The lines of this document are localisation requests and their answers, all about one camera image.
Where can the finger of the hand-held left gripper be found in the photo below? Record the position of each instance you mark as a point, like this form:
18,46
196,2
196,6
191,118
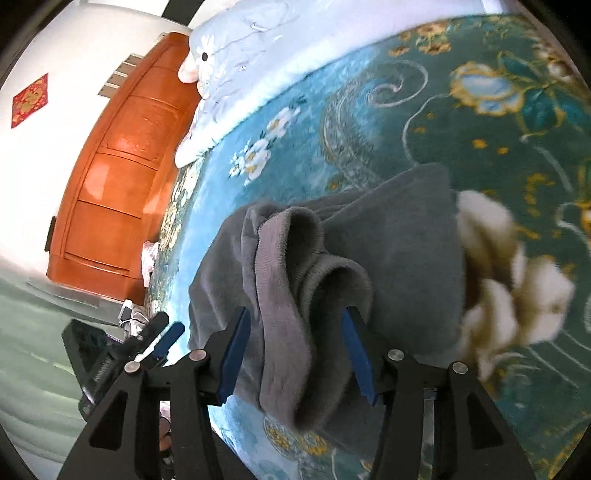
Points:
152,334
168,341

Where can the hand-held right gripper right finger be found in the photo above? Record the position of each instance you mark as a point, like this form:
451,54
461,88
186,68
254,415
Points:
358,355

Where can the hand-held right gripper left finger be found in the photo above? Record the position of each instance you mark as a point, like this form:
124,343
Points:
235,355

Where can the grey fleece sweatshirt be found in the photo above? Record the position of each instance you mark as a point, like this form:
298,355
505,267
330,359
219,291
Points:
392,240

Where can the pink knitted cloth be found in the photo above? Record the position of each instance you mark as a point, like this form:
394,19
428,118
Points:
148,263

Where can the wooden headboard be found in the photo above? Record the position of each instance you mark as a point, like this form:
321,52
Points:
120,184

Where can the teal floral blanket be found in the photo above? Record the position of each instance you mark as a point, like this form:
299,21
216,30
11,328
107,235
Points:
369,115

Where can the pink floral pillow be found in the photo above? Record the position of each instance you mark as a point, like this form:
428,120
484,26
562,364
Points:
188,71

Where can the light blue daisy quilt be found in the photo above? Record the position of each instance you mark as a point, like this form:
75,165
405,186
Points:
240,37

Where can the white wardrobe with black stripe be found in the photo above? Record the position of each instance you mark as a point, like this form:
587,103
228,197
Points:
180,11

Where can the row of wall switches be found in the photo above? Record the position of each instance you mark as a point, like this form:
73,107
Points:
117,76

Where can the red wall decoration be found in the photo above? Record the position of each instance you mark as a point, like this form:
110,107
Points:
30,101

